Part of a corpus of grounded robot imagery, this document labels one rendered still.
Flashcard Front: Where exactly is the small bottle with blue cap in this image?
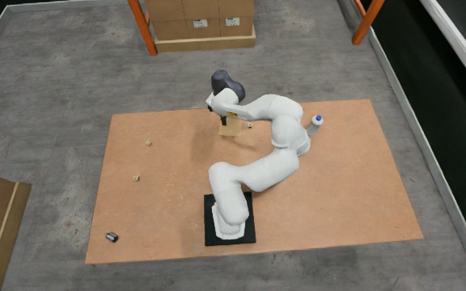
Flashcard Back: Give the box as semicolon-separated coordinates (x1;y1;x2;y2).
306;116;323;136

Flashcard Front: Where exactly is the beige flat mat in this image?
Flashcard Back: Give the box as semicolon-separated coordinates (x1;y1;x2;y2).
218;116;242;137

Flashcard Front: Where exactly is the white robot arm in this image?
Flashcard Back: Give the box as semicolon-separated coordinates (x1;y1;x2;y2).
206;70;310;239

